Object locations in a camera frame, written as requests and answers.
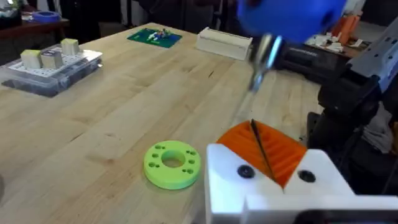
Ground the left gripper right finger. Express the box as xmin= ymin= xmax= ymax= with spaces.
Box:
xmin=252 ymin=119 xmax=356 ymax=197

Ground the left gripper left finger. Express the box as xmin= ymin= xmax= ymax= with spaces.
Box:
xmin=205 ymin=119 xmax=285 ymax=224

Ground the blue electric screwdriver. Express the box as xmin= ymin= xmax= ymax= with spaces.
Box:
xmin=236 ymin=0 xmax=348 ymax=93

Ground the green disc with holes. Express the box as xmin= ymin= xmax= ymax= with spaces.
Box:
xmin=143 ymin=140 xmax=202 ymax=191

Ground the black case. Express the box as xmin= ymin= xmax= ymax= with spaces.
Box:
xmin=279 ymin=42 xmax=351 ymax=85

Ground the long white box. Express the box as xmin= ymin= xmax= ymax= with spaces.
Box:
xmin=195 ymin=26 xmax=254 ymax=61

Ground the heap of orange and white parts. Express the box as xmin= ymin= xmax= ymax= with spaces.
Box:
xmin=305 ymin=12 xmax=364 ymax=53

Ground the green board with toy blocks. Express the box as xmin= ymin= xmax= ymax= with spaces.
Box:
xmin=126 ymin=27 xmax=183 ymax=49

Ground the clear box with blocks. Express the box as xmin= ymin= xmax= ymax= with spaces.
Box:
xmin=0 ymin=37 xmax=104 ymax=98

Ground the blue tape roll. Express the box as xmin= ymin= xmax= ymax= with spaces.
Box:
xmin=31 ymin=11 xmax=62 ymax=24

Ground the dark wooden side table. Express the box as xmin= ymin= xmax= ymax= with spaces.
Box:
xmin=0 ymin=17 xmax=70 ymax=40

